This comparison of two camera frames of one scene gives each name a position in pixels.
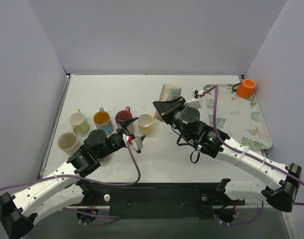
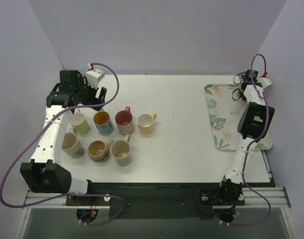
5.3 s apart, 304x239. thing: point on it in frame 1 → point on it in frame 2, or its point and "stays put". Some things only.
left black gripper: (125, 134) → (92, 95)
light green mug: (77, 120) stays put
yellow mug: (145, 123) stays put
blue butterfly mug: (102, 121) stays put
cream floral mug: (68, 142) stays put
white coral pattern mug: (169, 92) → (120, 150)
